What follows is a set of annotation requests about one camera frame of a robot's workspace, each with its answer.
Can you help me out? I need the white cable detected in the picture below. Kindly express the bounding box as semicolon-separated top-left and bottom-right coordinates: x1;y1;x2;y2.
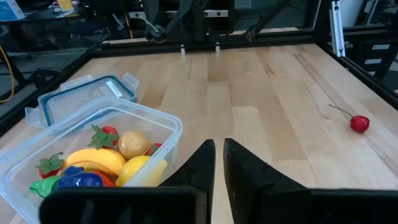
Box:
136;15;159;34

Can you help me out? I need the purple toy eggplant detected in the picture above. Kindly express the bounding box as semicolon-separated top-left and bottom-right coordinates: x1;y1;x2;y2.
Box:
57;166;104;189

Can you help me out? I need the red toy cherry green stem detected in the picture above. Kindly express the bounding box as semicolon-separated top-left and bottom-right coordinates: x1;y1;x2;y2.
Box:
328;103;371;134

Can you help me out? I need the tan toy potato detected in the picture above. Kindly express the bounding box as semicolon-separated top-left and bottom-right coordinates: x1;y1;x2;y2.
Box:
117;130;152;161

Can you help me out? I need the clear lid blue seal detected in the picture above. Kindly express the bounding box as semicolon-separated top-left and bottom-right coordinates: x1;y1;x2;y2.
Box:
24;72;140;128

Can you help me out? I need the black aluminium table frame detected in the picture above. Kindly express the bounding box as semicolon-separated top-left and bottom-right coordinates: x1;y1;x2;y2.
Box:
0;0;398;138

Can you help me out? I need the yellow and white canister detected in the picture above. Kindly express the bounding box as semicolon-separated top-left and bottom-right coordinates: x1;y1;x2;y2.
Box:
57;0;75;12

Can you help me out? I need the black drawer cabinet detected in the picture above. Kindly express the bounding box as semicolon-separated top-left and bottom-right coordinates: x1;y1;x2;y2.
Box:
348;37;398;91

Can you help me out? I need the green toy vegetable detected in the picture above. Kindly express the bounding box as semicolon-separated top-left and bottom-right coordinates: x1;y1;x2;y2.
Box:
29;175;62;199

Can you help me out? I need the blue and white box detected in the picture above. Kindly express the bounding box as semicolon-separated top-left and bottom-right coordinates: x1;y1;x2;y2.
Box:
0;0;26;22

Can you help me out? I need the yellow toy banana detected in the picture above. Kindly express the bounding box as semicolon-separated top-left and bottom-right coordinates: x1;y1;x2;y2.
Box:
60;147;127;177

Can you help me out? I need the yellow toy lemon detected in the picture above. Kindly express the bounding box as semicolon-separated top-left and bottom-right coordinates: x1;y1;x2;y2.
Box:
115;155;169;187

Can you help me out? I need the yellow hanging cable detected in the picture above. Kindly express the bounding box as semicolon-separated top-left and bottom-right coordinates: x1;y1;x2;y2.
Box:
124;14;134;40
0;45;16;104

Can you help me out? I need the black standing desk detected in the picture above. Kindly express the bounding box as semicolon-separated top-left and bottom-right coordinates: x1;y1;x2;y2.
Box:
0;9;94;60

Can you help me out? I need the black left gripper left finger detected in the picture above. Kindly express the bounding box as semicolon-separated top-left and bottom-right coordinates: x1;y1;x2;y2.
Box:
158;139;216;224

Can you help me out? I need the red toy chili pepper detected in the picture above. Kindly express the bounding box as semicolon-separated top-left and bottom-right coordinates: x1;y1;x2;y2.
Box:
91;169;116;188

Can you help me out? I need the clear plastic tupperware container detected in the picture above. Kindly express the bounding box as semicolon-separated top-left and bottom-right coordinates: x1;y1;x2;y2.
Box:
0;95;184;224

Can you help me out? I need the black frame foot bracket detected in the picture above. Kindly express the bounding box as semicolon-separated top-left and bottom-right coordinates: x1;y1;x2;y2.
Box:
30;67;63;90

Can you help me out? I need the silver aluminium extrusion bar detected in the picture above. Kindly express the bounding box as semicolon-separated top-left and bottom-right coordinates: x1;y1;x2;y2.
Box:
328;0;346;58

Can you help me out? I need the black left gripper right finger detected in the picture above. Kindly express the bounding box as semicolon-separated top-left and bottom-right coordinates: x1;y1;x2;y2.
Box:
223;138;312;224

